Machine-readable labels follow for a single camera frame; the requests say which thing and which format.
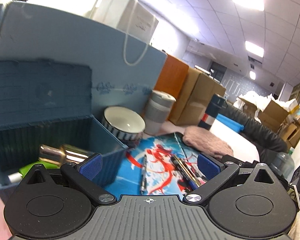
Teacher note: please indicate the striped white bowl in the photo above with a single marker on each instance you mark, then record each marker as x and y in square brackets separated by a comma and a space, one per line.
[122, 120]

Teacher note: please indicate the white small item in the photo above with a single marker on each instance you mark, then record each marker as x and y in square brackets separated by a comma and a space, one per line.
[15, 177]

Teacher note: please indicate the silver black pen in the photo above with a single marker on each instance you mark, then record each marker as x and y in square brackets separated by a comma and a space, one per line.
[143, 175]

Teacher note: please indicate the rose gold metal tumbler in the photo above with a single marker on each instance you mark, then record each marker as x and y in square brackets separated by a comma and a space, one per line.
[65, 153]

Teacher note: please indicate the green plastic item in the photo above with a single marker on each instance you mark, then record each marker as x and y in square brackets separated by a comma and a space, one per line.
[40, 167]

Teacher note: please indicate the clear water jug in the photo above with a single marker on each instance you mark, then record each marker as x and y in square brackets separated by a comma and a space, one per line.
[283, 163]

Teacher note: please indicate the pile of cardboard boxes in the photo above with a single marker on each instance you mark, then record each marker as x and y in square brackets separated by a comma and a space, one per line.
[277, 115]

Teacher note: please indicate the black gold pen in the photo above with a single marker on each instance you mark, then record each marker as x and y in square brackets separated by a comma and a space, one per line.
[183, 170]

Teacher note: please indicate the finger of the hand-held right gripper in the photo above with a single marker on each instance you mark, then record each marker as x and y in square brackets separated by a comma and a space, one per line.
[237, 158]

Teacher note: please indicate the grey lidded cup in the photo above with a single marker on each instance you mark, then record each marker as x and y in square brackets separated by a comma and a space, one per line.
[158, 110]

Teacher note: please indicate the black leather jacket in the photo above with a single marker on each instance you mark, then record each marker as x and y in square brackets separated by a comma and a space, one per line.
[260, 130]

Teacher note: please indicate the printed desk mat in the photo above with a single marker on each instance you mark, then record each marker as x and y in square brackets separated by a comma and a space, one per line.
[160, 160]

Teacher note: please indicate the dark blue thermos bottle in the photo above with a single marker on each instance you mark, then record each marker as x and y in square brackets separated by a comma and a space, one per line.
[211, 112]

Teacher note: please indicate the orange cardboard box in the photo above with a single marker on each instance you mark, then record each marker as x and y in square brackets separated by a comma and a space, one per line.
[173, 75]

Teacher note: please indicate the white paper bag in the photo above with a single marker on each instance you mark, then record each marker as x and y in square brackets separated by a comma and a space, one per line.
[135, 15]

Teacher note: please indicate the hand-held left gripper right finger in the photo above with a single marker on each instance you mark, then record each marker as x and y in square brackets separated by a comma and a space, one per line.
[208, 167]

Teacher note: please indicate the brown cardboard box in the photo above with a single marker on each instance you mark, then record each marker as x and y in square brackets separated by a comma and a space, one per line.
[192, 97]

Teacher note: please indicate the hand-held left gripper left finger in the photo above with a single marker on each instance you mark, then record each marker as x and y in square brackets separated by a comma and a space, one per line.
[91, 168]

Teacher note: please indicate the blue plastic storage box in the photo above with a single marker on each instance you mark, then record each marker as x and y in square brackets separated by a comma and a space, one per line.
[40, 92]

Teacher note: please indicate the pink knitted cloth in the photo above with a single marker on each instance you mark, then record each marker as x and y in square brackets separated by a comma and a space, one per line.
[207, 141]

